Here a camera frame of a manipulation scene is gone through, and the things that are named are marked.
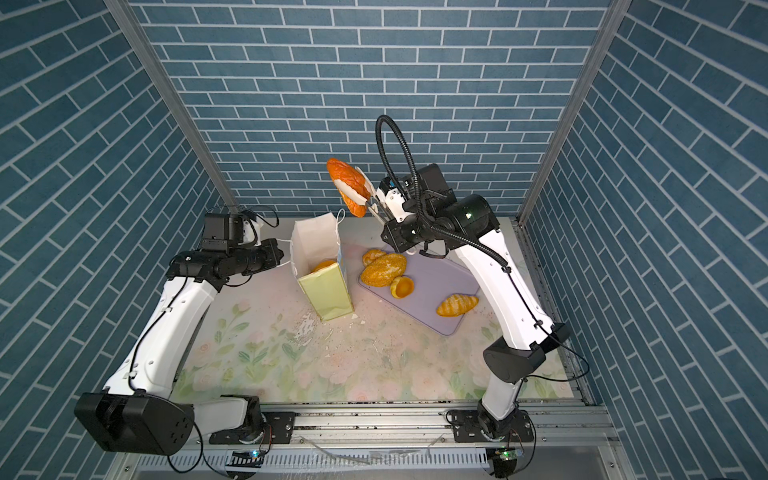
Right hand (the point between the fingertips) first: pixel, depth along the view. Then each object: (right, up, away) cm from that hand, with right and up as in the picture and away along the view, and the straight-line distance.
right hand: (383, 229), depth 67 cm
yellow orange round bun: (+5, -17, +29) cm, 34 cm away
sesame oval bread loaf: (-2, -12, +29) cm, 32 cm away
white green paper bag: (-22, -2, +24) cm, 33 cm away
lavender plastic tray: (+16, -15, +36) cm, 42 cm away
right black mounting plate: (+21, -49, +7) cm, 54 cm away
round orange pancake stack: (-23, -11, +35) cm, 43 cm away
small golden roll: (-6, -7, +36) cm, 37 cm away
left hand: (-26, -5, +10) cm, 28 cm away
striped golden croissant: (+21, -22, +25) cm, 39 cm away
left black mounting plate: (-29, -49, +6) cm, 57 cm away
